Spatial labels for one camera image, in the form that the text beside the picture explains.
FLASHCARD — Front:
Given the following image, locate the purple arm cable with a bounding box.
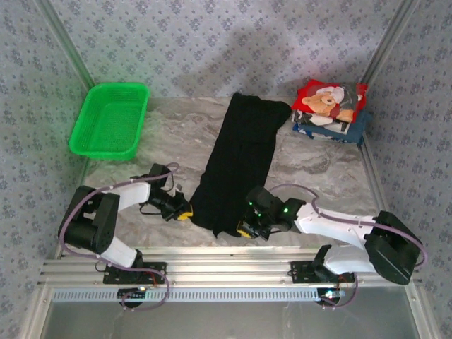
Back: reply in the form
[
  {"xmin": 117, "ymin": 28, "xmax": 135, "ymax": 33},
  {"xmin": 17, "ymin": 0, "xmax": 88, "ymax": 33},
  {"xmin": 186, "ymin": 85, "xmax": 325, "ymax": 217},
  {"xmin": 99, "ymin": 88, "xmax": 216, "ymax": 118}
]
[
  {"xmin": 268, "ymin": 182, "xmax": 428, "ymax": 273},
  {"xmin": 58, "ymin": 162, "xmax": 180, "ymax": 262}
]

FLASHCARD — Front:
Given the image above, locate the small black controller board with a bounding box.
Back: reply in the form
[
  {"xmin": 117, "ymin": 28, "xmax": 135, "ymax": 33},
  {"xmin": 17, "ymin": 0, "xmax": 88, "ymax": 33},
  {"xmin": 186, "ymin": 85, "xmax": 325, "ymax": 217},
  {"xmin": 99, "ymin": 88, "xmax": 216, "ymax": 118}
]
[
  {"xmin": 118, "ymin": 287, "xmax": 149, "ymax": 301},
  {"xmin": 317, "ymin": 288, "xmax": 345, "ymax": 303}
]

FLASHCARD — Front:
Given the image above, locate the folded blue t-shirt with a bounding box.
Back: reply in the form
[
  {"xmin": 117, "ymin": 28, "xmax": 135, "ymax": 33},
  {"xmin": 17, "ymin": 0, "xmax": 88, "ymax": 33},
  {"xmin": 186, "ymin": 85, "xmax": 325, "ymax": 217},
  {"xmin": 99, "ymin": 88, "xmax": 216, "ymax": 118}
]
[{"xmin": 292, "ymin": 111, "xmax": 372, "ymax": 146}]

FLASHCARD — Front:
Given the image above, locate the slotted grey cable duct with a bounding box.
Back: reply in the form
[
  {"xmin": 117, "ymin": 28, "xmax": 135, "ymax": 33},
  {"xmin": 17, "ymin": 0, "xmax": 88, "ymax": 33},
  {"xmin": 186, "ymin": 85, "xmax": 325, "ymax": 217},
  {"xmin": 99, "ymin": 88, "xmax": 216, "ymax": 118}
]
[{"xmin": 51, "ymin": 286, "xmax": 345, "ymax": 303}]

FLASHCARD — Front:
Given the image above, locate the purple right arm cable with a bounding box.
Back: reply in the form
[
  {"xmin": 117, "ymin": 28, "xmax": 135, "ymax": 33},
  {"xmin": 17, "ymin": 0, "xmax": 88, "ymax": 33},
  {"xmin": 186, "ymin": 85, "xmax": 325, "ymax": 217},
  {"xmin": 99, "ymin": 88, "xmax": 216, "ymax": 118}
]
[{"xmin": 268, "ymin": 182, "xmax": 428, "ymax": 273}]

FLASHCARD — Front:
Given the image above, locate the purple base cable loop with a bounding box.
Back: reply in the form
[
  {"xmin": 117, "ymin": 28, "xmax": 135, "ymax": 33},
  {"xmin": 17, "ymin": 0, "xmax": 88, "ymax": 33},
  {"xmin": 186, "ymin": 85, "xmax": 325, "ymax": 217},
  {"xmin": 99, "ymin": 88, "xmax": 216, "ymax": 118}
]
[
  {"xmin": 119, "ymin": 271, "xmax": 171, "ymax": 312},
  {"xmin": 319, "ymin": 264, "xmax": 360, "ymax": 308}
]

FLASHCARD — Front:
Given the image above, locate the grey metal sheet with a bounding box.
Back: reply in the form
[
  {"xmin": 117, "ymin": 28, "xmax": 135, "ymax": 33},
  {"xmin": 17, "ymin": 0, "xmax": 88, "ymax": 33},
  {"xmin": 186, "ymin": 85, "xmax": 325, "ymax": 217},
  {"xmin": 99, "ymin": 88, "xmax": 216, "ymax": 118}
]
[{"xmin": 38, "ymin": 285, "xmax": 424, "ymax": 339}]

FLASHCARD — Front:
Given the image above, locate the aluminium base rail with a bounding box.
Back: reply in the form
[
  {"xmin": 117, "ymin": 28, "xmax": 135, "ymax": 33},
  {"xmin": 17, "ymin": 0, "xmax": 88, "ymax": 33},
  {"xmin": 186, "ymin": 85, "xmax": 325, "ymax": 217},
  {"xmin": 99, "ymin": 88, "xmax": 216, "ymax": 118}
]
[{"xmin": 37, "ymin": 246, "xmax": 423, "ymax": 286}]

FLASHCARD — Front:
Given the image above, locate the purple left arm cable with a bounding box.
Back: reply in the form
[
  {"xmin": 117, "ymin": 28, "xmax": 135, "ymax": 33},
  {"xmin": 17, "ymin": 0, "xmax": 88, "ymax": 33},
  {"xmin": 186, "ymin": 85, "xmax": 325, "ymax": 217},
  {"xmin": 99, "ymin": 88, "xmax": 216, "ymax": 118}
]
[{"xmin": 58, "ymin": 162, "xmax": 180, "ymax": 262}]

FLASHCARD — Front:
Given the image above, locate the black t-shirt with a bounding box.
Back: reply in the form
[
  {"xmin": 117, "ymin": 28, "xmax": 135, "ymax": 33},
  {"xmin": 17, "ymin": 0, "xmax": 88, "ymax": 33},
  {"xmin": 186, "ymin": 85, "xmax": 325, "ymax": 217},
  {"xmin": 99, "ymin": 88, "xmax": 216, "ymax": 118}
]
[{"xmin": 189, "ymin": 92, "xmax": 293, "ymax": 239}]

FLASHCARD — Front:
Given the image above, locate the folded white and grey t-shirt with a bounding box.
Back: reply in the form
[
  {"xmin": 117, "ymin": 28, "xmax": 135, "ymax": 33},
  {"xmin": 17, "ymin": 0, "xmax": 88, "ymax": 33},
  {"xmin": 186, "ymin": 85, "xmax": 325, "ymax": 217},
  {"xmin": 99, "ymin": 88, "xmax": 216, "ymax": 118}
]
[{"xmin": 291, "ymin": 109, "xmax": 354, "ymax": 135}]

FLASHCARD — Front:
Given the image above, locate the green plastic basket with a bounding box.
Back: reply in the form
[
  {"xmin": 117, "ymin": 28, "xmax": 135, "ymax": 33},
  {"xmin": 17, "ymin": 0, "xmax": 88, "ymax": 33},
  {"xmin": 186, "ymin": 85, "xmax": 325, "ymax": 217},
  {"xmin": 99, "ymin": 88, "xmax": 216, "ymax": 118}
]
[{"xmin": 68, "ymin": 82, "xmax": 150, "ymax": 162}]

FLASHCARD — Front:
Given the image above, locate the aluminium corner post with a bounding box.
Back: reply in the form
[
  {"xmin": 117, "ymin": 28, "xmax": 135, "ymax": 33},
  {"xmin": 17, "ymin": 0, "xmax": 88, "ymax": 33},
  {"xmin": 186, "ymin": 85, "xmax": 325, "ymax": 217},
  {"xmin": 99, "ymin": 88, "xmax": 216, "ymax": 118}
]
[
  {"xmin": 35, "ymin": 0, "xmax": 96, "ymax": 93},
  {"xmin": 359, "ymin": 0, "xmax": 423, "ymax": 85}
]

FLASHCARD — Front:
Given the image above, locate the folded red teddy bear t-shirt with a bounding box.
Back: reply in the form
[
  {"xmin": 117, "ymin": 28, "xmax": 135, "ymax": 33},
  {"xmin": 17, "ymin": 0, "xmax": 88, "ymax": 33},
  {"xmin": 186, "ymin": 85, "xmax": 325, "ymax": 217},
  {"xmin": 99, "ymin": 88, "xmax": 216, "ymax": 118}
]
[{"xmin": 291, "ymin": 78, "xmax": 369, "ymax": 124}]

